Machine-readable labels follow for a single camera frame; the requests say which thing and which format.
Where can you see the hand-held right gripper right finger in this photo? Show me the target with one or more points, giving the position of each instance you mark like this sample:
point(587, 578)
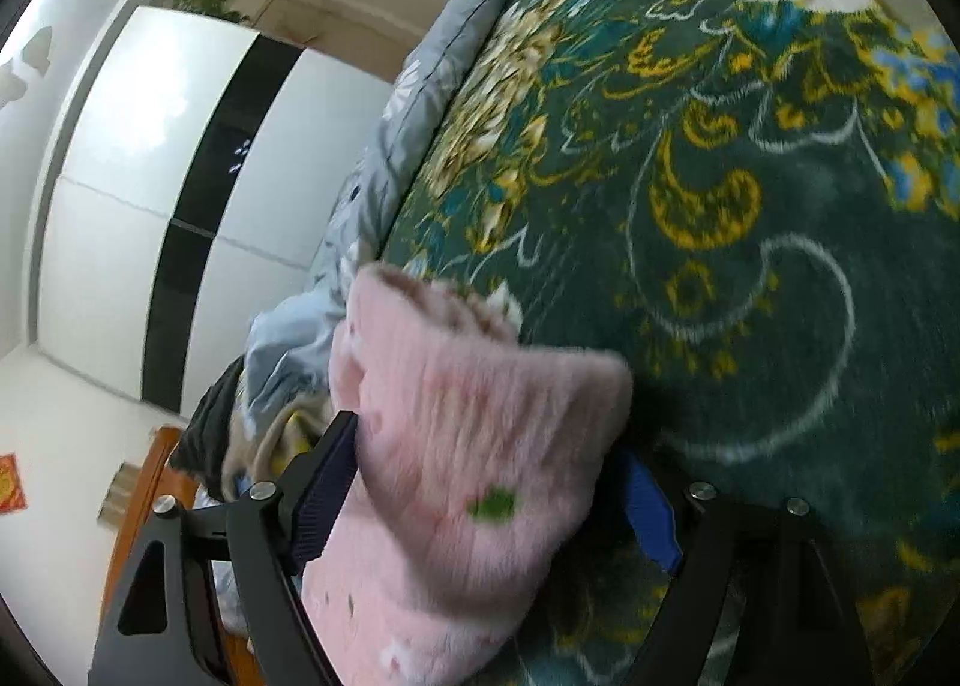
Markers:
point(652, 513)

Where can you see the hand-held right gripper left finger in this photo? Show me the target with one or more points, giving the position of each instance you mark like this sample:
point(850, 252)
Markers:
point(322, 498)

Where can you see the pink fleece pajama garment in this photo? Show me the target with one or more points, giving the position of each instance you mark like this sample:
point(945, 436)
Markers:
point(465, 431)

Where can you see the beige garment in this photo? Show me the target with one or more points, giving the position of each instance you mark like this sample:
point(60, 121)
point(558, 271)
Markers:
point(285, 431)

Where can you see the wooden headboard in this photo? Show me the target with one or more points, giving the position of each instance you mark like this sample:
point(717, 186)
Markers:
point(146, 476)

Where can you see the grey box organizer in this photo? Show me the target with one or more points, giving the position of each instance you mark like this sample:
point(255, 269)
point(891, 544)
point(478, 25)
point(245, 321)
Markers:
point(120, 495)

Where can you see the teal floral blanket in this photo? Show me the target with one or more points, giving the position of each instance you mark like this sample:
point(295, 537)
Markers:
point(750, 319)

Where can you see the white and black wardrobe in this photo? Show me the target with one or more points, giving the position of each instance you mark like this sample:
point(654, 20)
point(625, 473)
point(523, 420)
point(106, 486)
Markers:
point(135, 169)

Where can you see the grey daisy print quilt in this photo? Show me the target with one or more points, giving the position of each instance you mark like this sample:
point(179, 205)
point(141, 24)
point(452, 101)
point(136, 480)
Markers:
point(450, 56)

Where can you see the red wall decoration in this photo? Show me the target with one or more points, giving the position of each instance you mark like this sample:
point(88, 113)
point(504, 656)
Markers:
point(9, 483)

